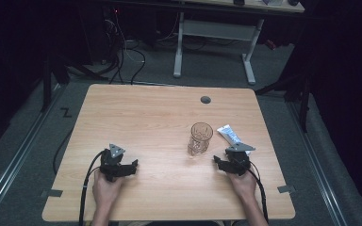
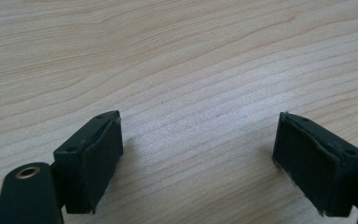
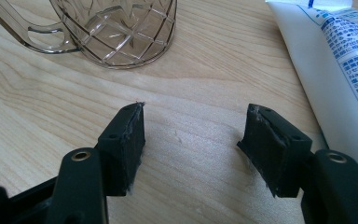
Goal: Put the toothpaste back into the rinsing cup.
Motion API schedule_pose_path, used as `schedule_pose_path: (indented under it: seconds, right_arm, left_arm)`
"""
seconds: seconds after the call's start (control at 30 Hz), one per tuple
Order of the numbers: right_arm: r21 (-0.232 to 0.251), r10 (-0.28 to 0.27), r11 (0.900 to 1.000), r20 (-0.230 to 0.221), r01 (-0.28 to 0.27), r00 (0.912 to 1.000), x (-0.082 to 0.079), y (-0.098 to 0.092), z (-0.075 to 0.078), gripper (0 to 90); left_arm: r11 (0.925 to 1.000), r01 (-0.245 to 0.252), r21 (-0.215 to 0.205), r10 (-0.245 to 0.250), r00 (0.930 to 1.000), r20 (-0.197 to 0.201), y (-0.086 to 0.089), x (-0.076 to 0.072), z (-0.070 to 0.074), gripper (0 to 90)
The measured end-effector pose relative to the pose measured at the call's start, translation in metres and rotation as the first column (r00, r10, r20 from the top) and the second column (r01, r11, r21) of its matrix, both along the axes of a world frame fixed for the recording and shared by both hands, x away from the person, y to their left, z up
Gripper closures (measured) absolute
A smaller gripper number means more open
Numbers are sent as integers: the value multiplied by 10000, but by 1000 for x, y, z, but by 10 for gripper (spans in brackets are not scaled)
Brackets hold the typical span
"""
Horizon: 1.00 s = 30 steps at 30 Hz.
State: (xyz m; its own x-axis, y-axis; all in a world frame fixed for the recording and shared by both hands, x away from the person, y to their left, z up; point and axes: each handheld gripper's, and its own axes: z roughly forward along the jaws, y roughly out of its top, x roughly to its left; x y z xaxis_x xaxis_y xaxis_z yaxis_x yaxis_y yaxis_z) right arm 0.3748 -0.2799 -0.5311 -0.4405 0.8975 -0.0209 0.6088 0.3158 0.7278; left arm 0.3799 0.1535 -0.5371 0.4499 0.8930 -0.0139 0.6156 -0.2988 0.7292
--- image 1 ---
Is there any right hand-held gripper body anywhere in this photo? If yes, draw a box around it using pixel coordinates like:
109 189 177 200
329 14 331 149
225 142 256 177

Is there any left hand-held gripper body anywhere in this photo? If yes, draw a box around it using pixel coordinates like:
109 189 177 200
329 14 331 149
99 143 126 183

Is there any white and blue toothpaste tube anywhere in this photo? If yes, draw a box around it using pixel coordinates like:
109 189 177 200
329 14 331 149
216 124 253 156

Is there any clear patterned glass cup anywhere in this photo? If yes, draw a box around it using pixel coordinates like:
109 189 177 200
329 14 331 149
187 121 214 157

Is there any person's right hand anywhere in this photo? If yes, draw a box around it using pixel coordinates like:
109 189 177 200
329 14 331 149
227 169 258 202

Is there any person's left hand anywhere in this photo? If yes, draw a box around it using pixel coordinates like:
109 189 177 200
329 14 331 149
91 171 123 206

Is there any grey tape strip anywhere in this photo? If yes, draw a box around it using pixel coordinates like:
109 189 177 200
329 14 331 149
277 185 296 194
41 188 64 199

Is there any black metal stand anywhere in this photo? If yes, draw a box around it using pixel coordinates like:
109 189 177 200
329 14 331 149
254 73 313 133
40 51 72 113

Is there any white-legged background desk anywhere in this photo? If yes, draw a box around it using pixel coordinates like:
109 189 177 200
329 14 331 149
173 0 305 86

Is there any black computer tower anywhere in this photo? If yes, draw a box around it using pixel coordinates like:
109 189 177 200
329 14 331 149
102 5 131 64

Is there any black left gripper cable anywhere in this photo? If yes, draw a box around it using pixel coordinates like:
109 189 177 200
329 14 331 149
78 150 107 226

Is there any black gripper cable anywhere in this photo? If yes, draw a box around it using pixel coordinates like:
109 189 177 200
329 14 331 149
246 159 270 224
78 150 107 226

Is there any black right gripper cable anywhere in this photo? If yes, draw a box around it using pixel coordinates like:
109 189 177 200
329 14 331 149
246 159 270 224

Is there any thin black floor cable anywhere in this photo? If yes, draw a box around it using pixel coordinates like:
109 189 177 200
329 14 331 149
52 125 75 176

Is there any metal floor rail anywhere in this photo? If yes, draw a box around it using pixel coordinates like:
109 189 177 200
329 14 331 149
0 83 66 220
287 100 349 226

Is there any bundle of floor cables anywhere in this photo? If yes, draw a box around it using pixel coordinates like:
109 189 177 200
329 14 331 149
102 18 147 86

